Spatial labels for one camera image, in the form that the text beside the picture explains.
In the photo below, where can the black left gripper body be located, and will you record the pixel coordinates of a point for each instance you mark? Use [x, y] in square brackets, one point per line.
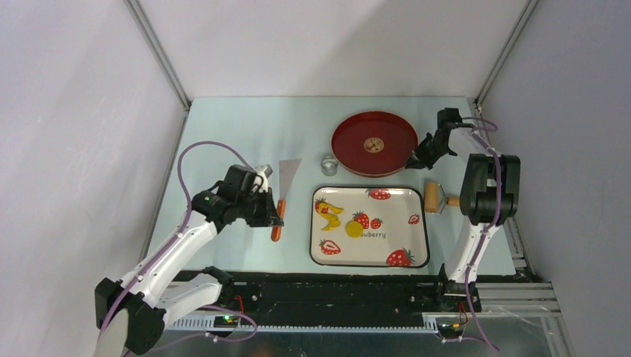
[254, 207]

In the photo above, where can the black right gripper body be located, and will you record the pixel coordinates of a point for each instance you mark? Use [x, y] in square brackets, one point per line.
[429, 144]

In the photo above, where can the red round plate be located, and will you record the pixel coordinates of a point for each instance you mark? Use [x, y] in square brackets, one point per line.
[374, 144]

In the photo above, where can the orange handled scraper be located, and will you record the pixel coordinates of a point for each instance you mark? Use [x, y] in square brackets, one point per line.
[288, 169]

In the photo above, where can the yellow dough trimmings strip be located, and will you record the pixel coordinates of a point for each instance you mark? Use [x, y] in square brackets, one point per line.
[328, 212]

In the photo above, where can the strawberry print tray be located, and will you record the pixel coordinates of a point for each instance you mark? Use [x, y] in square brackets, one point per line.
[395, 234]

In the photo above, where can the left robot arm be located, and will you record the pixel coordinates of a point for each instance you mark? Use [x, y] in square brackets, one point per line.
[133, 312]

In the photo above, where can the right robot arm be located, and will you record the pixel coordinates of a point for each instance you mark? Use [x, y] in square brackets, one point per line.
[489, 194]

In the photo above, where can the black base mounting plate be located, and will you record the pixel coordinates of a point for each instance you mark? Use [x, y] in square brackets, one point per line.
[339, 301]

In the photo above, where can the aluminium frame rail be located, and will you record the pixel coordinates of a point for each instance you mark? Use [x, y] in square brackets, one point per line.
[515, 300]

